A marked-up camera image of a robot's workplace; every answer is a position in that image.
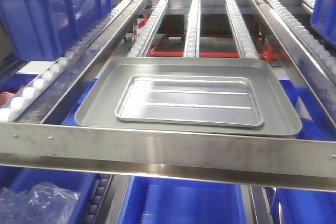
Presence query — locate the small silver ribbed tray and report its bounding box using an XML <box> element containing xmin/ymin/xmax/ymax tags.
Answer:
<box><xmin>115</xmin><ymin>74</ymin><xmax>264</xmax><ymax>128</ymax></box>

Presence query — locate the large grey serving tray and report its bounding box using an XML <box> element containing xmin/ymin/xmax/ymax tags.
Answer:
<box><xmin>75</xmin><ymin>57</ymin><xmax>302</xmax><ymax>137</ymax></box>

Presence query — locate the centre white roller track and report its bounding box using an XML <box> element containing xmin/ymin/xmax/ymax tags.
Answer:
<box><xmin>183</xmin><ymin>0</ymin><xmax>201</xmax><ymax>58</ymax></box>

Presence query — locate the white roller track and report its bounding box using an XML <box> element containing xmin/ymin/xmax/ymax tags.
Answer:
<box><xmin>127</xmin><ymin>0</ymin><xmax>169</xmax><ymax>58</ymax></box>
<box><xmin>183</xmin><ymin>0</ymin><xmax>201</xmax><ymax>58</ymax></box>
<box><xmin>225</xmin><ymin>0</ymin><xmax>259</xmax><ymax>59</ymax></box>
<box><xmin>267</xmin><ymin>0</ymin><xmax>335</xmax><ymax>77</ymax></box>
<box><xmin>1</xmin><ymin>0</ymin><xmax>131</xmax><ymax>122</ymax></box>

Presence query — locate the blue bin lower centre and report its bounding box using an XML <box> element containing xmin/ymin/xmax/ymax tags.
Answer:
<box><xmin>118</xmin><ymin>177</ymin><xmax>247</xmax><ymax>223</ymax></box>

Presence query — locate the blue bin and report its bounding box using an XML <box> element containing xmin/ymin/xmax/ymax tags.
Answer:
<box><xmin>118</xmin><ymin>177</ymin><xmax>247</xmax><ymax>223</ymax></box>
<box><xmin>265</xmin><ymin>187</ymin><xmax>335</xmax><ymax>223</ymax></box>
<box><xmin>1</xmin><ymin>0</ymin><xmax>112</xmax><ymax>61</ymax></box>
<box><xmin>1</xmin><ymin>166</ymin><xmax>100</xmax><ymax>223</ymax></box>
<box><xmin>311</xmin><ymin>0</ymin><xmax>335</xmax><ymax>48</ymax></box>

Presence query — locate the lower black roller track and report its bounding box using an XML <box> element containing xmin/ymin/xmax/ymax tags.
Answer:
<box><xmin>83</xmin><ymin>174</ymin><xmax>112</xmax><ymax>223</ymax></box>

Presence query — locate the blue bin top left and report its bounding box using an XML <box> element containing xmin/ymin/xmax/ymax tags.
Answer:
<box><xmin>1</xmin><ymin>0</ymin><xmax>112</xmax><ymax>61</ymax></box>

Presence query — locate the left white roller track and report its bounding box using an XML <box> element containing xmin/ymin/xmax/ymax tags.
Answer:
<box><xmin>1</xmin><ymin>0</ymin><xmax>131</xmax><ymax>122</ymax></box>

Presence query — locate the right white roller track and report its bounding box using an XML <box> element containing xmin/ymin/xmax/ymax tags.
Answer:
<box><xmin>267</xmin><ymin>0</ymin><xmax>335</xmax><ymax>77</ymax></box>

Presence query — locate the clear plastic bag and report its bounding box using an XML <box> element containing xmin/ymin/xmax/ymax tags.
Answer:
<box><xmin>1</xmin><ymin>182</ymin><xmax>80</xmax><ymax>223</ymax></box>

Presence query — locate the blue bin lower left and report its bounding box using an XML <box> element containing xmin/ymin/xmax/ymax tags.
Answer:
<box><xmin>1</xmin><ymin>166</ymin><xmax>100</xmax><ymax>223</ymax></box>

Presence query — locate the blue bin lower right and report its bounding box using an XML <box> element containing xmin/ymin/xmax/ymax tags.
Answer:
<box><xmin>265</xmin><ymin>187</ymin><xmax>335</xmax><ymax>223</ymax></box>

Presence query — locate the blue bin top right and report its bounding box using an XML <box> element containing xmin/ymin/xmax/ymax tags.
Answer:
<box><xmin>311</xmin><ymin>0</ymin><xmax>335</xmax><ymax>48</ymax></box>

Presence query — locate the red metal cart frame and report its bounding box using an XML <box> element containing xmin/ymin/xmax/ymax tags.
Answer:
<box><xmin>147</xmin><ymin>14</ymin><xmax>283</xmax><ymax>65</ymax></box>

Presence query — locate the steel flow rack frame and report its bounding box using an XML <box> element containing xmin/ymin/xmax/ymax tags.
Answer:
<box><xmin>1</xmin><ymin>0</ymin><xmax>335</xmax><ymax>191</ymax></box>

